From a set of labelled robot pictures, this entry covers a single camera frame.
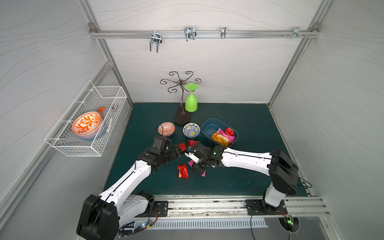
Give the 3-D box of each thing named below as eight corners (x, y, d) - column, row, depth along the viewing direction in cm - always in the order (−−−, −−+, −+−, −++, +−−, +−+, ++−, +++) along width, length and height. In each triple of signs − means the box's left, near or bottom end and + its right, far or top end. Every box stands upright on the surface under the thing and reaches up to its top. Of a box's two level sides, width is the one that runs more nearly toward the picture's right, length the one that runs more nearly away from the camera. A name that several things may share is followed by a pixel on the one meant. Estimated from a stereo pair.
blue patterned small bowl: (182, 137, 102) (182, 134, 99) (183, 125, 108) (183, 122, 105) (200, 137, 102) (200, 134, 99) (199, 125, 108) (200, 122, 105)
